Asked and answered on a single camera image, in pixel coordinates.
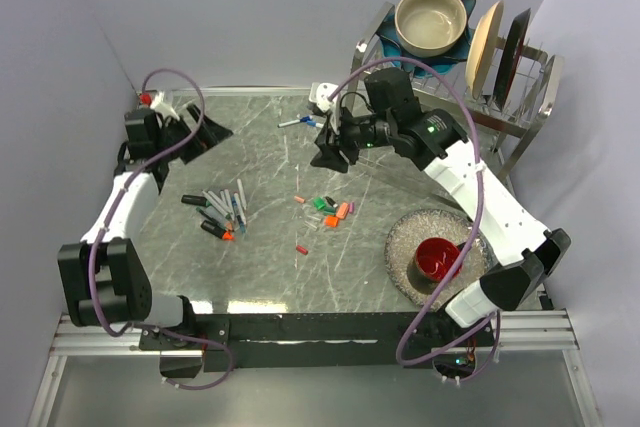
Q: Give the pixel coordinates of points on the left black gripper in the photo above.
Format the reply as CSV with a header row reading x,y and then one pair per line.
x,y
208,134

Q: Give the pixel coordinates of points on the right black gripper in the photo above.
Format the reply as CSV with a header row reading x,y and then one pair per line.
x,y
330,142

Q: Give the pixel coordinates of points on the blue capped white marker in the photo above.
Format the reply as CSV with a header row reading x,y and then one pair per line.
x,y
311,122

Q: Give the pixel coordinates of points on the green highlighter cap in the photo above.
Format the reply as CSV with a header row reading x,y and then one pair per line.
x,y
319,204

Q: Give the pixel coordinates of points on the orange highlighter cap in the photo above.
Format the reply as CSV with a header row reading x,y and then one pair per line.
x,y
332,221

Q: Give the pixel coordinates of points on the green capped marker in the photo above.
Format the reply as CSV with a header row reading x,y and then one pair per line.
x,y
215,202
225,203

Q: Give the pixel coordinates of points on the black green highlighter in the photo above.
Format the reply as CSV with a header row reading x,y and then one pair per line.
x,y
194,200

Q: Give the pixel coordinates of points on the dark blue pen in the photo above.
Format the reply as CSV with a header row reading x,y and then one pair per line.
x,y
240,214

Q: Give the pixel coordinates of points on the black orange highlighter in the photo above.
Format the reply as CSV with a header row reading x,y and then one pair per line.
x,y
216,230

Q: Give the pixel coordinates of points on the steel dish rack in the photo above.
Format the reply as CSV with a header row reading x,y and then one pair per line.
x,y
529,104

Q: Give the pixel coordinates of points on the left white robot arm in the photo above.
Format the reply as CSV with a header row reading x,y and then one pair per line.
x,y
104,281

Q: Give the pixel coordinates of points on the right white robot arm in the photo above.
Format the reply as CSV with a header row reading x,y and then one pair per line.
x,y
526,251

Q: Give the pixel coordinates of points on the speckled grey plate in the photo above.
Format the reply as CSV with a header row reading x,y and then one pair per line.
x,y
413,228

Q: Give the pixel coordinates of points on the teal star shaped plate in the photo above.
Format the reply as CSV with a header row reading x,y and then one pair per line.
x,y
442,63

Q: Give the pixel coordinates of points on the red black mug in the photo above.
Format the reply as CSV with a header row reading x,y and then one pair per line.
x,y
431,261

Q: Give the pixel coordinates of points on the beige ceramic bowl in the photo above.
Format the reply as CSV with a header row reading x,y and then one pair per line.
x,y
429,28

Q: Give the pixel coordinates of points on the beige plate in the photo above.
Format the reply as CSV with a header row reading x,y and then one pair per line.
x,y
482,48

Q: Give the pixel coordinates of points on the black plate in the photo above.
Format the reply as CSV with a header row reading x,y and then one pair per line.
x,y
512,51

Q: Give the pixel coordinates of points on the black base bar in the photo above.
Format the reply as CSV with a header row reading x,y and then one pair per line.
x,y
223,343

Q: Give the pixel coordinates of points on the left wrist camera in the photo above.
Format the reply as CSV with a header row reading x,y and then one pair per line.
x,y
161,103

